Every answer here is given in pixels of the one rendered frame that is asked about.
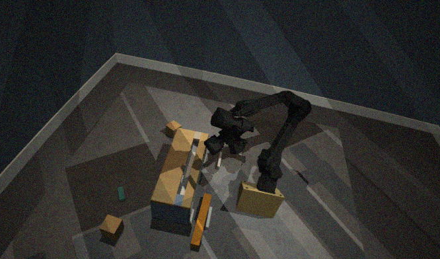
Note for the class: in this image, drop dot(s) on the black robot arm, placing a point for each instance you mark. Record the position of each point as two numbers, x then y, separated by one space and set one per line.
270 159

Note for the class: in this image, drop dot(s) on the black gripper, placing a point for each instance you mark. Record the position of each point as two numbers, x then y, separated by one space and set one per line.
215 144

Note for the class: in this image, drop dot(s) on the small green block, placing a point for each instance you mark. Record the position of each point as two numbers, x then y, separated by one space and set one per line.
121 194

